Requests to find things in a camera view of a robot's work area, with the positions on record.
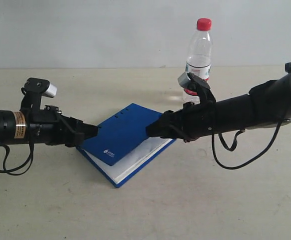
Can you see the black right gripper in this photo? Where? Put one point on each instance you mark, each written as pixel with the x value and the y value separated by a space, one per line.
pixel 189 123

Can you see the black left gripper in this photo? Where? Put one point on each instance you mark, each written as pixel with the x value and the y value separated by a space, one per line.
pixel 50 127

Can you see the blue ring binder notebook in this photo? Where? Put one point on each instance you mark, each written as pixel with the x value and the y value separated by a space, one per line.
pixel 122 148

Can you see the clear plastic water bottle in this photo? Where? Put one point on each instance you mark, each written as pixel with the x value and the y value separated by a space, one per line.
pixel 199 51

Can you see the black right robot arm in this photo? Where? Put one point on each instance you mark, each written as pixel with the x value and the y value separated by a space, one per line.
pixel 264 106

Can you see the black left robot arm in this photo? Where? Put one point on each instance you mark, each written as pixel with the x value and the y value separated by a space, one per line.
pixel 14 126

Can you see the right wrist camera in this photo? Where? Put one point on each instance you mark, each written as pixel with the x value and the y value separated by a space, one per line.
pixel 196 84

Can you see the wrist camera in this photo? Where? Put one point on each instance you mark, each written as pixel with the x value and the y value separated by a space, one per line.
pixel 33 91
pixel 196 84

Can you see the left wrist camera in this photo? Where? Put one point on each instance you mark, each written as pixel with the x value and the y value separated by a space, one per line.
pixel 33 91

